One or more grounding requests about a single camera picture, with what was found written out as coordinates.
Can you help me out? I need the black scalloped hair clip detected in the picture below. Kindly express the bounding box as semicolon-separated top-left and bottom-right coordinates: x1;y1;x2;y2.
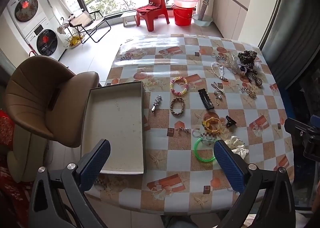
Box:
198;88;215;111

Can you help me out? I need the white dryer with round door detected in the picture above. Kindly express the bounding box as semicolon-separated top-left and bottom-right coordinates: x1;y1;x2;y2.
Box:
6;0;50;38

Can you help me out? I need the green plastic bangle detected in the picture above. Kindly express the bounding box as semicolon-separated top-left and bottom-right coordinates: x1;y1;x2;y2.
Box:
194;137;217;161

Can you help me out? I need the red plastic bucket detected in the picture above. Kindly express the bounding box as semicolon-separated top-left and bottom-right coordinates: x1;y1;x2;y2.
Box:
171;4;197;26

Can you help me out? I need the pink plastic basin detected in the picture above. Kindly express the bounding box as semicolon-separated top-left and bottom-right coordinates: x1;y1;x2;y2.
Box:
172;0;199;8

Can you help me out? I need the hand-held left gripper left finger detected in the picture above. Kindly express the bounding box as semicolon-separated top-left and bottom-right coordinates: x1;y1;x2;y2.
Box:
28;139;111;228

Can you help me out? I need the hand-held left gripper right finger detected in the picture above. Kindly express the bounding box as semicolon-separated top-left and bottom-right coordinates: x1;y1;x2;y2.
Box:
213;139;297;228

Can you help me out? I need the silver star hair clip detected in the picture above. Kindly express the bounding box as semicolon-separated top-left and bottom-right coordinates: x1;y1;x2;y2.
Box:
151;95;162;115

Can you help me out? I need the small black claw clip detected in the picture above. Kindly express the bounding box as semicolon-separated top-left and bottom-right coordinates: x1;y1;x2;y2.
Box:
225;115;237;128

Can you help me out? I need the clear crystal bead chain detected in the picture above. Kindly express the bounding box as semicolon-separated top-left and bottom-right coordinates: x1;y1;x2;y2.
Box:
211;61;228;82

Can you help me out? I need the white satin scrunchie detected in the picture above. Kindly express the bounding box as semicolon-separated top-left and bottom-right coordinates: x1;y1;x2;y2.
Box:
224;136;249;161

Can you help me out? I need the yellow hair tie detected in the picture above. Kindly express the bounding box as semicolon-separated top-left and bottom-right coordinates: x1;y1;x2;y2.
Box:
202;116;222;133

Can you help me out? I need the small white bench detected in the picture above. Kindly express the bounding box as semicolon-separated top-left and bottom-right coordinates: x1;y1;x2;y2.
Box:
120;13;137;27

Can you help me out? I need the dark red cloth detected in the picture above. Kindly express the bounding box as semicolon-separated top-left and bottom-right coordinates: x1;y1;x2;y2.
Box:
137;4;162;14

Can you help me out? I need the grey cardboard box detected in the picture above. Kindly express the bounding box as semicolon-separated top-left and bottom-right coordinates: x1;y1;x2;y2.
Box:
81;81;145;175

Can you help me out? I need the red patterned cushion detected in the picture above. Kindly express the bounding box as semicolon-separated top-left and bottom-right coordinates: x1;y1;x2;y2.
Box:
0;109;34;228

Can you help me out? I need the clear claw hair clip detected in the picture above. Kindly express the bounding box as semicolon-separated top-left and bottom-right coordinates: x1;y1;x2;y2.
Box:
226;53;240;74

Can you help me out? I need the leopard print scrunchie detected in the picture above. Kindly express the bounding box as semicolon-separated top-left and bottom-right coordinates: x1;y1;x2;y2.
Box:
237;50;260;73

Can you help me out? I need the white folded umbrella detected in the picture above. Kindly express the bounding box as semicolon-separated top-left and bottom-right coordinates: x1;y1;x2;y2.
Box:
57;17;72;34

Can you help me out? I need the red plastic chair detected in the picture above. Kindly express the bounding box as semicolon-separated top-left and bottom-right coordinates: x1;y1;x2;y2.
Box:
136;0;170;27

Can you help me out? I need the white washing machine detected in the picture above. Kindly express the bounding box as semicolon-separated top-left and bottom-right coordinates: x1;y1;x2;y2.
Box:
25;21;68;61

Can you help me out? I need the wire basket with yellow hangers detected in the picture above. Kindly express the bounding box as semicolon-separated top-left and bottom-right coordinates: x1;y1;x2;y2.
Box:
65;31;85;48

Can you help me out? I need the brown braided bracelet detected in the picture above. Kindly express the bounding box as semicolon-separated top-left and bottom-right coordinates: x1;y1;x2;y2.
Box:
170;98;186;116

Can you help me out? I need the light blue basin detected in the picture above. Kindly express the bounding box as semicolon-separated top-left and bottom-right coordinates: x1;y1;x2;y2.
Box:
191;13;213;27

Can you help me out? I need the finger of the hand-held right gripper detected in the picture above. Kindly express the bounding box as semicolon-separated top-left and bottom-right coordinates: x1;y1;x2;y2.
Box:
285;115;320;141

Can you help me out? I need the white cabinet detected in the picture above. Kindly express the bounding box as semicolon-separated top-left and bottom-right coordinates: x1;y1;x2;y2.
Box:
212;0;254;41

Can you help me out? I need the black folding chair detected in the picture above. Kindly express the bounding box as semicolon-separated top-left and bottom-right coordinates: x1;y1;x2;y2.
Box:
69;9;112;43

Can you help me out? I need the brown leather chair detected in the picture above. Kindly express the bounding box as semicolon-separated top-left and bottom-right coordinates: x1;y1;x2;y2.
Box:
4;55;100;148

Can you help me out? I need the pastel bead bracelet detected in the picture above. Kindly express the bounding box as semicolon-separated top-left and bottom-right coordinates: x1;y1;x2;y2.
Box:
170;76;189;96

